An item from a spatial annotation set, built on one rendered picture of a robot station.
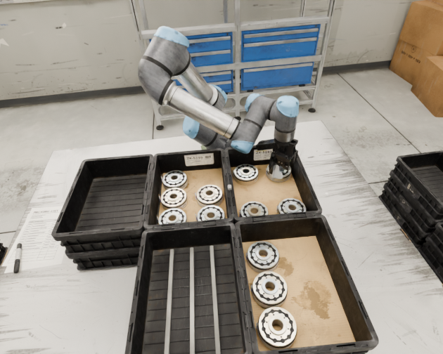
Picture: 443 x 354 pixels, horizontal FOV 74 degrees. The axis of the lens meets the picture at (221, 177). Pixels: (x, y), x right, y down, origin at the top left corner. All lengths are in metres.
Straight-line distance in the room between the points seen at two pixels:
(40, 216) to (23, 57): 2.78
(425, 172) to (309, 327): 1.40
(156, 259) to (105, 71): 3.11
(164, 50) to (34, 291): 0.97
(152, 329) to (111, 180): 0.68
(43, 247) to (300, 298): 1.02
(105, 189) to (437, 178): 1.79
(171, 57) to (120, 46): 2.71
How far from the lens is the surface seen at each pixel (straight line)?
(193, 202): 1.17
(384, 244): 1.33
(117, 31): 3.72
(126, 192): 1.29
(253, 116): 1.06
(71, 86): 4.08
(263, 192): 1.20
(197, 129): 1.36
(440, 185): 2.05
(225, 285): 0.97
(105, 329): 1.13
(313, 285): 0.99
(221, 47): 2.86
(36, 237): 1.47
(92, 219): 1.23
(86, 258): 1.20
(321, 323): 0.95
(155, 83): 1.04
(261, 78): 3.05
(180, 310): 0.95
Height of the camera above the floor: 1.69
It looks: 43 degrees down
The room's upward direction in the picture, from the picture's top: 3 degrees counter-clockwise
